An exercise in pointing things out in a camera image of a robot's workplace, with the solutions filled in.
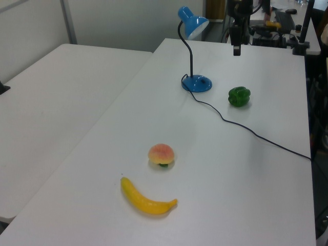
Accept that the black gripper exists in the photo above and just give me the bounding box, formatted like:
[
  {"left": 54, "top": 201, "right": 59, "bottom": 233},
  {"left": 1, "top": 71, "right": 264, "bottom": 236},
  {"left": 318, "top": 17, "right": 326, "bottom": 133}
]
[{"left": 229, "top": 24, "right": 243, "bottom": 56}]

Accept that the blue gooseneck desk lamp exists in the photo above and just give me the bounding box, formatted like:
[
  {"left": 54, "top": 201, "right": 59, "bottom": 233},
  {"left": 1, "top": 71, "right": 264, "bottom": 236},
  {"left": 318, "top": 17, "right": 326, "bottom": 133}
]
[{"left": 177, "top": 6, "right": 213, "bottom": 93}]

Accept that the green toy bell pepper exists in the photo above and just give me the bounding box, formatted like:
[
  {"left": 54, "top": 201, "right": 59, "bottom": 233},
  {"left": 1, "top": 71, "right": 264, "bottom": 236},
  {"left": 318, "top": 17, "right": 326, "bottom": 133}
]
[{"left": 228, "top": 86, "right": 251, "bottom": 108}]

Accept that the black computer keyboard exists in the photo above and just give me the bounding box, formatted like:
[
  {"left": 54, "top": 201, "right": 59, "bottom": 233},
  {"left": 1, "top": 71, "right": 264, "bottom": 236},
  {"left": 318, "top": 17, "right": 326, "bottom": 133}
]
[{"left": 274, "top": 11, "right": 296, "bottom": 33}]

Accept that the black clamp-mounted pole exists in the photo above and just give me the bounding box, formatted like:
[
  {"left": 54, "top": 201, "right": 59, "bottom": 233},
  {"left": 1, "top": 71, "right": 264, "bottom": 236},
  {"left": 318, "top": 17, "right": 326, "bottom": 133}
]
[{"left": 292, "top": 0, "right": 316, "bottom": 56}]

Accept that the pink yellow toy peach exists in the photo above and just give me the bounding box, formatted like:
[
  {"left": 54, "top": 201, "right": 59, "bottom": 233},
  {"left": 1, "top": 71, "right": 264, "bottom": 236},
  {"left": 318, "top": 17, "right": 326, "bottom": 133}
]
[{"left": 148, "top": 143, "right": 176, "bottom": 169}]

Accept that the yellow toy banana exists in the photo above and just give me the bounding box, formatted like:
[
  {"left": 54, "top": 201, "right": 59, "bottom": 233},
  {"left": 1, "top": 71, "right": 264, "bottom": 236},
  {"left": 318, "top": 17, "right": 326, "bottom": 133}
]
[{"left": 120, "top": 176, "right": 178, "bottom": 215}]

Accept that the thin black lamp cable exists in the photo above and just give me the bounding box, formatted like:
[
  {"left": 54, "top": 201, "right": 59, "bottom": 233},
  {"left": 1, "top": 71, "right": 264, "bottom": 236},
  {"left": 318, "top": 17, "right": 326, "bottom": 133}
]
[{"left": 181, "top": 74, "right": 313, "bottom": 161}]

